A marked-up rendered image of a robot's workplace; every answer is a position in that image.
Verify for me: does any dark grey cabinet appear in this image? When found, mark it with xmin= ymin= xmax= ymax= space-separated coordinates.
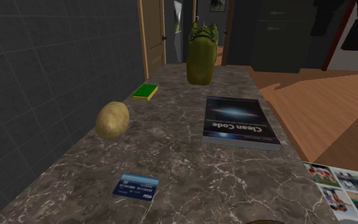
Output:
xmin=249 ymin=0 xmax=317 ymax=74

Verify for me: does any dark book with galaxy cover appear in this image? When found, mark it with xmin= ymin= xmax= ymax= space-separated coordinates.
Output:
xmin=202 ymin=95 xmax=282 ymax=152

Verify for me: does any picture-patterned robot stand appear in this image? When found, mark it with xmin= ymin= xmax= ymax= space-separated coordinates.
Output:
xmin=302 ymin=161 xmax=358 ymax=223

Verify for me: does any light wooden door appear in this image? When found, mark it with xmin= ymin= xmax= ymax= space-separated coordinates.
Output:
xmin=137 ymin=0 xmax=167 ymax=80

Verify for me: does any brown round object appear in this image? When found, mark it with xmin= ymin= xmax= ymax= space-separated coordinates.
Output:
xmin=246 ymin=219 xmax=287 ymax=224

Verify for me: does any green and yellow sponge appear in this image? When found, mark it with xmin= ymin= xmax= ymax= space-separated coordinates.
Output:
xmin=132 ymin=83 xmax=159 ymax=102

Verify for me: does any brown potato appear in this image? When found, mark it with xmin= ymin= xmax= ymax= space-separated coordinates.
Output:
xmin=95 ymin=101 xmax=131 ymax=141

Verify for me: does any blue bank card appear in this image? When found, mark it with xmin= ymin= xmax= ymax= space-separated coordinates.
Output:
xmin=112 ymin=172 xmax=160 ymax=202

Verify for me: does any dark framed wall picture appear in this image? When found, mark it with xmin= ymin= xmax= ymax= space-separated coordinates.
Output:
xmin=209 ymin=0 xmax=228 ymax=13

